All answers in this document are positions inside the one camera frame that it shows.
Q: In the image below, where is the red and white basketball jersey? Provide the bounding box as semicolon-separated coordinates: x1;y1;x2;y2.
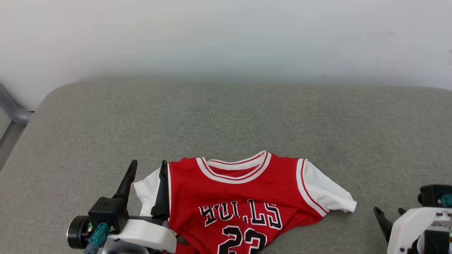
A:
133;150;357;254

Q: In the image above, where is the grey metal tube frame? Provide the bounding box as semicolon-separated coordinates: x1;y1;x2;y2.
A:
0;85;35;170

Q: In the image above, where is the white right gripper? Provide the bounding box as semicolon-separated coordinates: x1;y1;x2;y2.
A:
373;207;452;254

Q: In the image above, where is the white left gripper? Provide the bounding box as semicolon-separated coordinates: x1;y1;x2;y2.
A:
106;159;177;253

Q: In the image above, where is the teal left camera connector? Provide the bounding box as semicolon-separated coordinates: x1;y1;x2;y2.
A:
83;222;111;254

